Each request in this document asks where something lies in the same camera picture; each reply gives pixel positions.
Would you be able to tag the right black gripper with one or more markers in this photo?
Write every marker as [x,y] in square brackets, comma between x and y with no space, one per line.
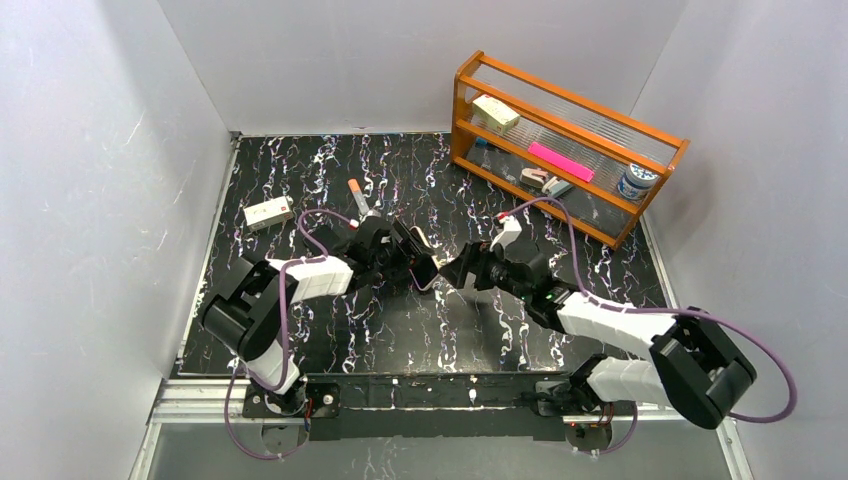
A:
[479,267]

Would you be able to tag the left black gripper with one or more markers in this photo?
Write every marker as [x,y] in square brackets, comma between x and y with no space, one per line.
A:
[411,253]

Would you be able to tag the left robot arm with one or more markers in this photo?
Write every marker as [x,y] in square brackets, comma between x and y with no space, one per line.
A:
[248,310]

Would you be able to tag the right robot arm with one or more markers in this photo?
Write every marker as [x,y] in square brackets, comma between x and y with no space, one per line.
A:
[681,360]

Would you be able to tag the pink flat case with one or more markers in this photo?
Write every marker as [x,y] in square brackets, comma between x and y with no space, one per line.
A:
[560,161]

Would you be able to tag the orange grey highlighter marker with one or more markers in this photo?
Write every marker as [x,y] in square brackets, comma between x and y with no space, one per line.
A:
[359,198]

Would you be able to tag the beige small stapler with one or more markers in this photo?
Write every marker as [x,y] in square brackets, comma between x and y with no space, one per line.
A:
[532,177]

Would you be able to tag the light blue stapler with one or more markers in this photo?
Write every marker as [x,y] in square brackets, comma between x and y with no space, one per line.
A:
[556,187]

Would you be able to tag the cream cardboard box on shelf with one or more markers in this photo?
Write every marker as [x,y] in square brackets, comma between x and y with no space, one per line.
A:
[497,115]

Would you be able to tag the orange wooden shelf rack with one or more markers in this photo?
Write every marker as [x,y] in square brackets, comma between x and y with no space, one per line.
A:
[584,131]

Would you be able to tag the white box on table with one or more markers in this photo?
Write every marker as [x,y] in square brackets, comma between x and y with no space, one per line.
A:
[268,213]

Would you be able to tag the blue white round jar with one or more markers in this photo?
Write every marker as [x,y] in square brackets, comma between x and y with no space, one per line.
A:
[636,182]

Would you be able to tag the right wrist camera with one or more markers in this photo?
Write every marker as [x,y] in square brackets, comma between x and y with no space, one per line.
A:
[510,230]

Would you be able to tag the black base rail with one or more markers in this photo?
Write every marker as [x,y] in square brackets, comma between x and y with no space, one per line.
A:
[348,406]

